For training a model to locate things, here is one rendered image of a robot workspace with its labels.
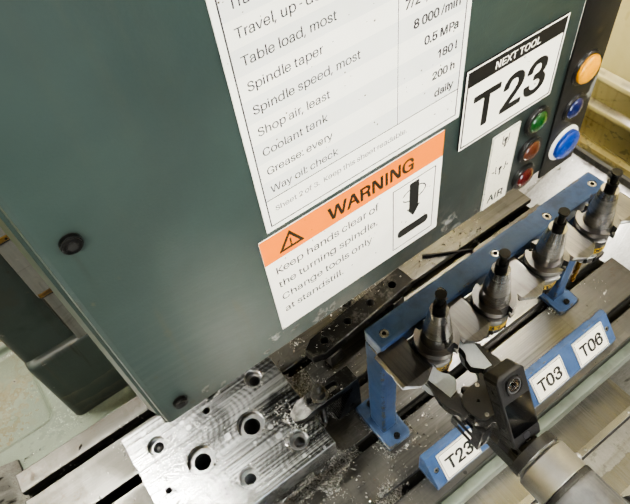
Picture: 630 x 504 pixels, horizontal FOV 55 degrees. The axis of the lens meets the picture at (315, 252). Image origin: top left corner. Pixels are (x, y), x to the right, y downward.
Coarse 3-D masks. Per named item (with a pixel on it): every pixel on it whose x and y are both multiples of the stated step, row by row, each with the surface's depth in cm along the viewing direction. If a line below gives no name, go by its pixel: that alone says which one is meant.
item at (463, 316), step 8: (448, 304) 87; (456, 304) 87; (464, 304) 87; (456, 312) 86; (464, 312) 86; (472, 312) 86; (456, 320) 85; (464, 320) 85; (472, 320) 85; (480, 320) 85; (488, 320) 85; (464, 328) 84; (472, 328) 84; (480, 328) 84; (488, 328) 84; (464, 336) 83; (472, 336) 83; (480, 336) 83
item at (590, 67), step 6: (594, 54) 47; (588, 60) 47; (594, 60) 47; (600, 60) 47; (582, 66) 47; (588, 66) 47; (594, 66) 47; (582, 72) 47; (588, 72) 47; (594, 72) 48; (576, 78) 48; (582, 78) 48; (588, 78) 48
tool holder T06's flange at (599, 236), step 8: (584, 208) 95; (576, 216) 93; (616, 216) 92; (576, 224) 93; (584, 224) 92; (616, 224) 91; (584, 232) 92; (592, 232) 91; (600, 232) 91; (608, 232) 90; (600, 240) 92
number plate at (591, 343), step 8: (592, 328) 111; (600, 328) 111; (584, 336) 110; (592, 336) 111; (600, 336) 111; (576, 344) 109; (584, 344) 110; (592, 344) 111; (600, 344) 112; (608, 344) 112; (576, 352) 109; (584, 352) 110; (592, 352) 111; (584, 360) 110
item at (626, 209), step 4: (620, 192) 96; (620, 196) 96; (624, 196) 95; (620, 200) 95; (624, 200) 95; (628, 200) 95; (620, 204) 95; (624, 204) 94; (628, 204) 94; (616, 208) 94; (620, 208) 94; (624, 208) 94; (628, 208) 94; (616, 212) 94; (620, 212) 94; (624, 212) 94; (628, 212) 93; (620, 216) 93; (624, 216) 93; (628, 216) 93; (620, 220) 93; (624, 220) 93; (628, 220) 93
